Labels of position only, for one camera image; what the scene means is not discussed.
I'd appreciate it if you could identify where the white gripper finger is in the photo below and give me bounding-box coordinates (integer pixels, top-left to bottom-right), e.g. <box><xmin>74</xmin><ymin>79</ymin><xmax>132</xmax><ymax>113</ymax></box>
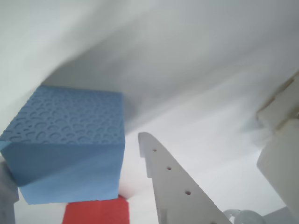
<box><xmin>256</xmin><ymin>70</ymin><xmax>299</xmax><ymax>210</ymax></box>
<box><xmin>137</xmin><ymin>132</ymin><xmax>234</xmax><ymax>224</ymax></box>

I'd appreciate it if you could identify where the blue foam cube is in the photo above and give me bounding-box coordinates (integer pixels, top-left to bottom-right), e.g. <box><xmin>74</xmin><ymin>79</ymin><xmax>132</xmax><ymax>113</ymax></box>
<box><xmin>0</xmin><ymin>85</ymin><xmax>127</xmax><ymax>206</ymax></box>

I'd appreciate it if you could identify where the red foam cube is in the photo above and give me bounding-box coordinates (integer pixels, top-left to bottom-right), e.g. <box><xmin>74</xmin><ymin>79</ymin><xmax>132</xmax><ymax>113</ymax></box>
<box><xmin>62</xmin><ymin>195</ymin><xmax>130</xmax><ymax>224</ymax></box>

